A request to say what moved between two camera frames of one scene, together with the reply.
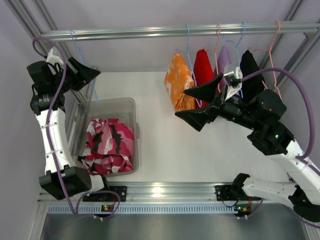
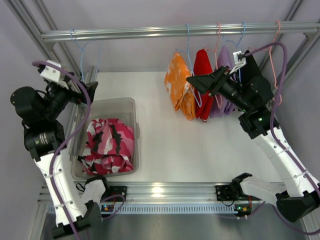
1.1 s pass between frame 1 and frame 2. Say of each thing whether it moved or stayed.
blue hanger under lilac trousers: stayed
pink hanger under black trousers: stayed
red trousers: stayed
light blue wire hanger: moved
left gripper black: moved
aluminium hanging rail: stayed
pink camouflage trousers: stayed
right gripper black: moved
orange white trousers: stayed
